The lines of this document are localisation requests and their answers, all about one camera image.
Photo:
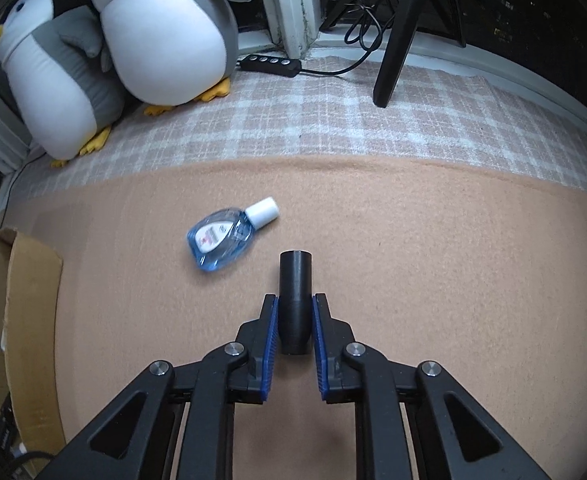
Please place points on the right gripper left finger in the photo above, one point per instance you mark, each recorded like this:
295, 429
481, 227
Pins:
176, 421

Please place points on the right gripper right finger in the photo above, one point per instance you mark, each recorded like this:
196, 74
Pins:
411, 422

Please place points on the cardboard box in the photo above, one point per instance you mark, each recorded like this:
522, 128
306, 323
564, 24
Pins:
30, 276

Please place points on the black cylinder tube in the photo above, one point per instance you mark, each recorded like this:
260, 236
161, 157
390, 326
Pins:
295, 302

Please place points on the clear blue liquid bottle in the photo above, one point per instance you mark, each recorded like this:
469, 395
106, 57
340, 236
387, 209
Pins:
222, 237

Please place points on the plaid checkered cloth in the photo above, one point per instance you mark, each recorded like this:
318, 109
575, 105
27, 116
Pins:
433, 114

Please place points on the large penguin plush toy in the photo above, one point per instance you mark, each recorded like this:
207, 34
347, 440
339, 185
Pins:
60, 75

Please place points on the black power strip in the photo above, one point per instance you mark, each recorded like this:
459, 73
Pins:
272, 65

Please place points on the small penguin plush toy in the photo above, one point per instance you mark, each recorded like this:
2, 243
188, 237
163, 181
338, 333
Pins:
171, 52

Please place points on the black tripod stand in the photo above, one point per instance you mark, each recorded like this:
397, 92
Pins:
400, 19

